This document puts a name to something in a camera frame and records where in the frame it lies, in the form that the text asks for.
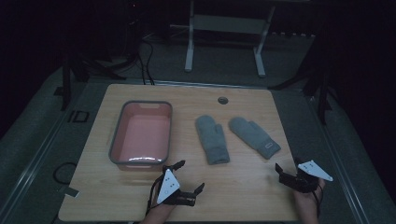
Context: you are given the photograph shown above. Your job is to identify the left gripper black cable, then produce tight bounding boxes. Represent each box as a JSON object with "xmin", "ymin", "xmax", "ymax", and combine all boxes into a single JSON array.
[{"xmin": 145, "ymin": 175, "xmax": 165, "ymax": 217}]

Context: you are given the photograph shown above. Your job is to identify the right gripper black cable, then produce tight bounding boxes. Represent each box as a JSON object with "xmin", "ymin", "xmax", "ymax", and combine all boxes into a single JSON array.
[{"xmin": 312, "ymin": 183, "xmax": 324, "ymax": 219}]

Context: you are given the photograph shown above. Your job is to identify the white metal stand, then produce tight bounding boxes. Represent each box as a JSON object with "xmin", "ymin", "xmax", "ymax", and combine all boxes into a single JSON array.
[{"xmin": 183, "ymin": 0, "xmax": 276, "ymax": 78}]

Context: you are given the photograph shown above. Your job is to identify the person's left hand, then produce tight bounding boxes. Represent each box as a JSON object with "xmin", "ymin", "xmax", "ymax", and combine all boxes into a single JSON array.
[{"xmin": 145, "ymin": 199, "xmax": 177, "ymax": 222}]

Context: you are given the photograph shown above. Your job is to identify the black tripod stand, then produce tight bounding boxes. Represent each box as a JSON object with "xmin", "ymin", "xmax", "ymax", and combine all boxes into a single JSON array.
[
  {"xmin": 268, "ymin": 46, "xmax": 333, "ymax": 126},
  {"xmin": 60, "ymin": 46, "xmax": 127, "ymax": 112}
]

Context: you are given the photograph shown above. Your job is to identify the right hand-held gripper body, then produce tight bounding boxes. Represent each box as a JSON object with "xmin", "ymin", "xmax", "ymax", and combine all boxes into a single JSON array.
[{"xmin": 278, "ymin": 159, "xmax": 334, "ymax": 194}]

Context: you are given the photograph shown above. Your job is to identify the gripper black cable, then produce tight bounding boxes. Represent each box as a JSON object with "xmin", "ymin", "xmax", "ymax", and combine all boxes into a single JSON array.
[
  {"xmin": 312, "ymin": 183, "xmax": 324, "ymax": 219},
  {"xmin": 145, "ymin": 175, "xmax": 165, "ymax": 217}
]

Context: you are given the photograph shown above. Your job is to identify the pink basin with grey rim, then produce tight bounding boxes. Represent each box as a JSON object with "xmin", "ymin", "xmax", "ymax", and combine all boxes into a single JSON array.
[{"xmin": 108, "ymin": 100, "xmax": 174, "ymax": 172}]

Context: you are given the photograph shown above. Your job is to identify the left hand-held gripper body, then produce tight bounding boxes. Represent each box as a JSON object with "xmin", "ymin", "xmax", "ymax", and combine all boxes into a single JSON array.
[{"xmin": 153, "ymin": 168, "xmax": 198, "ymax": 207}]

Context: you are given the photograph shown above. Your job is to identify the plain grey mitten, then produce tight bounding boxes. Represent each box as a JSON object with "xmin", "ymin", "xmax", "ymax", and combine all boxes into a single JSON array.
[{"xmin": 194, "ymin": 114, "xmax": 231, "ymax": 166}]

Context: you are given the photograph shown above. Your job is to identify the grey mitten with label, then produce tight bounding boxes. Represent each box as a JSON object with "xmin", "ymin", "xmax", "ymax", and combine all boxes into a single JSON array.
[{"xmin": 228, "ymin": 116, "xmax": 282, "ymax": 161}]

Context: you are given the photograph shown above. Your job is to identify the black floor cables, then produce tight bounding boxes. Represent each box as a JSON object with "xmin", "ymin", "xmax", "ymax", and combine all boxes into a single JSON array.
[{"xmin": 138, "ymin": 38, "xmax": 156, "ymax": 86}]

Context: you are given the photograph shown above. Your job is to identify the grey tape piece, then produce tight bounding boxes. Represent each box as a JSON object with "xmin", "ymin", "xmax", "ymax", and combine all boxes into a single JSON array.
[{"xmin": 63, "ymin": 186, "xmax": 80, "ymax": 199}]

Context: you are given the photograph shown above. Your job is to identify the person's right hand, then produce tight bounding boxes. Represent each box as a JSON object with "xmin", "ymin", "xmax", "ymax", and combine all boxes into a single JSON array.
[{"xmin": 291, "ymin": 179, "xmax": 327, "ymax": 213}]

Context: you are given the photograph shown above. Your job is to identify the black looped floor cable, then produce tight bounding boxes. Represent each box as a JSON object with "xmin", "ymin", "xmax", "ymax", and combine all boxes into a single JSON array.
[{"xmin": 52, "ymin": 161, "xmax": 78, "ymax": 186}]

